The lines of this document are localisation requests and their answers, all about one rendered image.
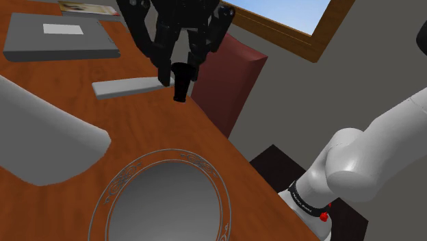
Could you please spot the grey box with white label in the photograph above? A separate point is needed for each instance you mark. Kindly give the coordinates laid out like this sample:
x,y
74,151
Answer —
x,y
30,43

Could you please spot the black cup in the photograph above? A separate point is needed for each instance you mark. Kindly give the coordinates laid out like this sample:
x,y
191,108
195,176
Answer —
x,y
181,83

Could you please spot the large grey rounded block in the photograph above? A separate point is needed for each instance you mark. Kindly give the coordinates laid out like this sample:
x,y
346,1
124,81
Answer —
x,y
43,140

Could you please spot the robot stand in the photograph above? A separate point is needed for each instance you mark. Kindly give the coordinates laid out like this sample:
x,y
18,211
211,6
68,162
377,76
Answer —
x,y
277,167

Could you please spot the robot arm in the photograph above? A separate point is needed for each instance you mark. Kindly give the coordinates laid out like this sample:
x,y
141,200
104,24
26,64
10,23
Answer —
x,y
367,150

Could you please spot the thin magazine with picture cover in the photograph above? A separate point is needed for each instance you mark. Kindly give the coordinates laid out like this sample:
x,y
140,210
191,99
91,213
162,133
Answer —
x,y
86,8

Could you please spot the brown wooden table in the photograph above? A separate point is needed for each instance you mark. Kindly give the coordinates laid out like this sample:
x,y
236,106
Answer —
x,y
146,127

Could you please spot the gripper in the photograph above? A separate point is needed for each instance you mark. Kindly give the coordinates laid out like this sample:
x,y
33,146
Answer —
x,y
181,13

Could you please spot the flat white bar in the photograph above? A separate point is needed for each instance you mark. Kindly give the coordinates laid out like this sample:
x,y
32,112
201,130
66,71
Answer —
x,y
126,86

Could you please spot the window with wooden frame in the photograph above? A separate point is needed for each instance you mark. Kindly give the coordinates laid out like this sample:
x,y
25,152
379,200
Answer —
x,y
287,13

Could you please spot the grey plate with ornate rim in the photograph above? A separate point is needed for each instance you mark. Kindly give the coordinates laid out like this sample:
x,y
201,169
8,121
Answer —
x,y
166,203

